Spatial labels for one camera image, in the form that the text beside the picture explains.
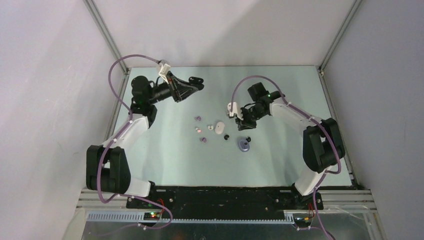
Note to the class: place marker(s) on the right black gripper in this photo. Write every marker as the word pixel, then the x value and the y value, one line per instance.
pixel 244 124

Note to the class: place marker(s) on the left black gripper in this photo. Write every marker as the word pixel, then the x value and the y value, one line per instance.
pixel 179 90

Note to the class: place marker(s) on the white earbud charging case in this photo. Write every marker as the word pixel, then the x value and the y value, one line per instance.
pixel 219 128

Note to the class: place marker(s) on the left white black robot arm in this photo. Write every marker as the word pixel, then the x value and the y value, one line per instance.
pixel 107 167

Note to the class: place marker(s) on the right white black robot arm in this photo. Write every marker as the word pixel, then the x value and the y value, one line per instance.
pixel 322 144

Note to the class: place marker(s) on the purple earbud charging case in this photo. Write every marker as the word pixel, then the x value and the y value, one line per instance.
pixel 243 145

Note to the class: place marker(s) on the right controller board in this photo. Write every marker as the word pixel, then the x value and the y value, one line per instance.
pixel 302 222

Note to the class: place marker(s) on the controller board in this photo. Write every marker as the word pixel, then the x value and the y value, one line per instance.
pixel 152 216
pixel 302 222

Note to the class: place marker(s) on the left controller board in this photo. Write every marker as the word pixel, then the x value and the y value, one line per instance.
pixel 152 216

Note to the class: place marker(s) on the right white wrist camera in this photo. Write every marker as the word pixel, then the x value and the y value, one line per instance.
pixel 233 110

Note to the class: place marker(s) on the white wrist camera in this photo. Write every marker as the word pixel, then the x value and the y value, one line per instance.
pixel 233 110
pixel 163 67

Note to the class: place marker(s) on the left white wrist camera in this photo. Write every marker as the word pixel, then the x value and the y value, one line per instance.
pixel 163 67

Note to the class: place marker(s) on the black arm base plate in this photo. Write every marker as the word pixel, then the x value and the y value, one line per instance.
pixel 286 197

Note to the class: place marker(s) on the aluminium frame rail front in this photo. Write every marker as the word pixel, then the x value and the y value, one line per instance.
pixel 129 210

